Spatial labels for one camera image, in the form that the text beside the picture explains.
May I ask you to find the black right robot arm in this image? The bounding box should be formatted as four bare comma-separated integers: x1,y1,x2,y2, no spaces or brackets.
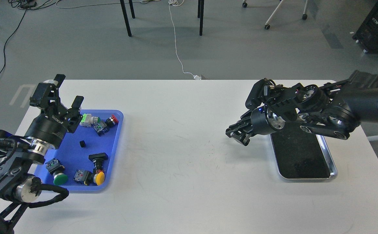
226,71,378,146

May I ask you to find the yellow push button switch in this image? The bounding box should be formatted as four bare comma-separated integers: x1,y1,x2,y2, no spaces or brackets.
91,169,105,186

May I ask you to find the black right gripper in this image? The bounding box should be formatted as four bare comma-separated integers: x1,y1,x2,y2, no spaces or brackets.
225,108,286,146

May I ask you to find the white rolling chair base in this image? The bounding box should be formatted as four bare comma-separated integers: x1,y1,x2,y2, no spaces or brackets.
236,0,314,33

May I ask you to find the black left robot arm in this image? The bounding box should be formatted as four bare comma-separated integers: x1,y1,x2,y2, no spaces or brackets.
0,74,84,234

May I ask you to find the black cable on floor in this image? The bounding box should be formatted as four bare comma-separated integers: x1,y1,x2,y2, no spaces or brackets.
0,0,56,123

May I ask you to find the dark green push button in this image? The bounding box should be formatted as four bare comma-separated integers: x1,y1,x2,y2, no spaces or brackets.
45,158,68,186

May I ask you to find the white cable on floor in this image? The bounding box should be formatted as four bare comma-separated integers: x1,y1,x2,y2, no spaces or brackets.
56,0,202,80

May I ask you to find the small black gear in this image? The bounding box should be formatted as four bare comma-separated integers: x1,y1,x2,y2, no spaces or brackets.
79,140,86,148

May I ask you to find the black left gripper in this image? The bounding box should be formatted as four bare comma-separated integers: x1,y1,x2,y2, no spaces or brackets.
25,74,84,149

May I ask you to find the silver metal tray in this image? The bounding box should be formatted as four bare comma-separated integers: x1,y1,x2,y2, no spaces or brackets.
270,122,338,182

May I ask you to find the black square push button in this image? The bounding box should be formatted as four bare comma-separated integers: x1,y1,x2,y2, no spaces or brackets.
88,152,108,171

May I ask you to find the red push button switch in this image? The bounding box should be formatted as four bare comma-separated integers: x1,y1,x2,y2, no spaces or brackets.
105,114,119,128

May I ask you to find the black table leg pair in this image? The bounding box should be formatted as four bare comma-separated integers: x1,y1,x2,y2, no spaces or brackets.
197,0,205,36

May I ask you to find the light green push button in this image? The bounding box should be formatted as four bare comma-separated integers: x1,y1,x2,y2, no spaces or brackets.
79,113,101,127

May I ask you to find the blue plastic tray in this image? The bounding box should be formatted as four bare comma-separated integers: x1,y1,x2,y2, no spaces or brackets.
45,109,124,193

